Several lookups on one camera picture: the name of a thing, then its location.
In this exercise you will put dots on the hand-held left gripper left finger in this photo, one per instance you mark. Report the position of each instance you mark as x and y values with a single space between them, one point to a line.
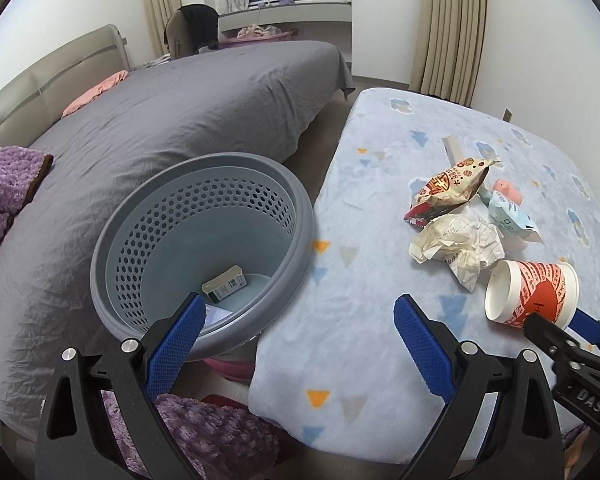
172 345

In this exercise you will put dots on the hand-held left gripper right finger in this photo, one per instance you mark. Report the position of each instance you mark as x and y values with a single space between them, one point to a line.
425 355

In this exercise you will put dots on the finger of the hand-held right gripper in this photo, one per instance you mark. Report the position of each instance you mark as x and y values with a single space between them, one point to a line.
547 332
587 322

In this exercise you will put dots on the red white paper cup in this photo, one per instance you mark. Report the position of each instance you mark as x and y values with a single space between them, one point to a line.
530 292

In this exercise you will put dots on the white paper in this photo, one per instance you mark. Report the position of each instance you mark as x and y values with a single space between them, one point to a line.
460 245

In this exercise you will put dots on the light blue packet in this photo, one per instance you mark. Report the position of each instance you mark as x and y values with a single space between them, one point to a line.
507 215

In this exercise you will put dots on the grey perforated plastic basket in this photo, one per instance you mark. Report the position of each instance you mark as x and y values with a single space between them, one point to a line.
230 210

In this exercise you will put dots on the red brown snack packet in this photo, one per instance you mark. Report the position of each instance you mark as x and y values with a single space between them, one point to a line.
450 187

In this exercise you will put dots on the white card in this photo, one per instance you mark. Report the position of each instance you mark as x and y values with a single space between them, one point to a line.
215 317

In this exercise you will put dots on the pink stool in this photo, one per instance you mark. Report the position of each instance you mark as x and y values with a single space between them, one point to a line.
232 367

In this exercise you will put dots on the small green white box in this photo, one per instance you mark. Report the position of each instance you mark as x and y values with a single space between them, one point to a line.
225 286

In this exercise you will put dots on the purple fuzzy blanket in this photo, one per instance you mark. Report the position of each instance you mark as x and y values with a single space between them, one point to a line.
5 185
205 435

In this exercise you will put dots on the small pink toy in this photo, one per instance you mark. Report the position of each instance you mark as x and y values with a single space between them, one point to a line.
505 189

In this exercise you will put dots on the light blue printed blanket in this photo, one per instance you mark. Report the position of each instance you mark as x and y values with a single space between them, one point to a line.
380 210

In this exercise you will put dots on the white paper strip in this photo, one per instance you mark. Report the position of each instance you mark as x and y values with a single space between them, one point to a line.
451 146

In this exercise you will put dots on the bed with grey sheet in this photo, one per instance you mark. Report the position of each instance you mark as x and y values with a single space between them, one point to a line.
155 125

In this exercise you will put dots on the pink pillow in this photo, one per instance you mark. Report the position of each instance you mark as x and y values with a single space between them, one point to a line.
97 90

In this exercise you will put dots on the beige padded headboard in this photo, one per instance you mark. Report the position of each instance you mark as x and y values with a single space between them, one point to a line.
30 85

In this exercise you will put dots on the brown chair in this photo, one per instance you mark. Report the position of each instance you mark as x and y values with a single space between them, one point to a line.
175 35

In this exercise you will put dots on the beige curtain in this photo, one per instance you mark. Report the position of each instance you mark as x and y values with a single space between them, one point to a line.
157 5
450 30

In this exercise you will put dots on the pink plastic tray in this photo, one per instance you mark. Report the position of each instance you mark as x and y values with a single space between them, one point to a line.
280 40

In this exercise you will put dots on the black jacket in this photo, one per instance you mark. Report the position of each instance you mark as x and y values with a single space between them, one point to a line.
200 22

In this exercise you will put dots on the pink clothes pile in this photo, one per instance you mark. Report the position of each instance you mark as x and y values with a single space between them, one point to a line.
260 32

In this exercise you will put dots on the grey window bench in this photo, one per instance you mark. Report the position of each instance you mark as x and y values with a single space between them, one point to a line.
310 12

